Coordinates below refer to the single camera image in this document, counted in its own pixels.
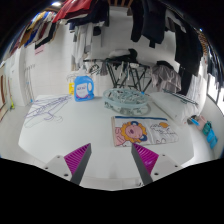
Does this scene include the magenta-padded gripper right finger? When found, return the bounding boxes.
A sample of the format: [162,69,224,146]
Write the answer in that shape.
[130,143,184,186]

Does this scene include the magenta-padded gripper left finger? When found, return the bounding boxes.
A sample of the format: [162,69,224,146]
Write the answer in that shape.
[42,143,93,186]

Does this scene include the cartoon print white towel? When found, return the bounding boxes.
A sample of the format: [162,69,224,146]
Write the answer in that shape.
[111,115,180,148]

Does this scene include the white pillow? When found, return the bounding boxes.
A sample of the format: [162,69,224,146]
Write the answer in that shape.
[149,91,201,125]

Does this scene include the pink bucket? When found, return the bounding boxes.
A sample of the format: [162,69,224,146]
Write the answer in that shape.
[194,114,208,131]

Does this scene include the round pale green peg hanger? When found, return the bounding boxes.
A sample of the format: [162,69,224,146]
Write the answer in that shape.
[102,87,151,117]

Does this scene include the blue plastic items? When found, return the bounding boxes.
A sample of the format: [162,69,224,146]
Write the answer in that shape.
[202,120,218,149]

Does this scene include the blue detergent bottle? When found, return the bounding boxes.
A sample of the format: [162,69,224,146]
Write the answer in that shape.
[73,69,95,103]

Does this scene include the yellow detergent bottle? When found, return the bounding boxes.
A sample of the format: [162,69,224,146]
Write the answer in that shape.
[68,82,76,96]

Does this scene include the dark green hoop hanger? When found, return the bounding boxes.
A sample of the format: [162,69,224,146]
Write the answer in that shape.
[163,89,199,106]

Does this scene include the grey garment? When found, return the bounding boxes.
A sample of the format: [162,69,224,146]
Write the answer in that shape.
[151,60,183,94]

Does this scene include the green plastic hangers bunch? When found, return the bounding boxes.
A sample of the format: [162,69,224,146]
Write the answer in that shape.
[84,61,101,76]

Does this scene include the black folding drying rack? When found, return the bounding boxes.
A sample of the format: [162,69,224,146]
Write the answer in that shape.
[83,56,153,94]

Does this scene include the dark framed window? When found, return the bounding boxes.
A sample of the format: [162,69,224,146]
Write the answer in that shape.
[205,71,224,114]

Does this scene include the white folded garment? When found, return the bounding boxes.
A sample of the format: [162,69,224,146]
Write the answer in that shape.
[108,48,138,64]

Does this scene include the dark hanging clothes row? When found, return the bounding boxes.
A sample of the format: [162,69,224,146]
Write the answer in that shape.
[129,0,205,98]

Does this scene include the colourful hanging clothes row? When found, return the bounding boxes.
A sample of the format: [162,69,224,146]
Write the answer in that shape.
[9,0,111,69]

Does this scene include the pink wall sign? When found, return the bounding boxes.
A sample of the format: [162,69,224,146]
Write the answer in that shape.
[34,44,45,56]

